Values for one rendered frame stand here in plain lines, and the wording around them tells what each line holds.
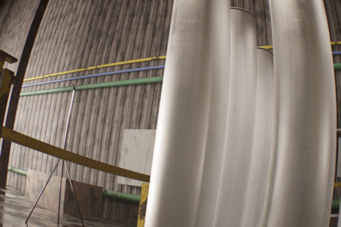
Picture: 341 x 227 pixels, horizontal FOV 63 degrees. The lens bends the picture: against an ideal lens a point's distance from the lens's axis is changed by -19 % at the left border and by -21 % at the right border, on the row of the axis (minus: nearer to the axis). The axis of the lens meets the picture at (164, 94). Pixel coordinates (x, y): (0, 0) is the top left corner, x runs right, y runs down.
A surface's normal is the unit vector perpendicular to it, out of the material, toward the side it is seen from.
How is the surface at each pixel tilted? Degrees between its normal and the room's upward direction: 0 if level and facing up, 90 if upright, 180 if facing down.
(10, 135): 90
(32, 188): 90
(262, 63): 90
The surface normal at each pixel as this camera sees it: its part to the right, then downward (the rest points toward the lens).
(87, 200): 0.86, -0.06
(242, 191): 0.61, -0.18
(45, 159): -0.49, -0.33
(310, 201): -0.12, -0.33
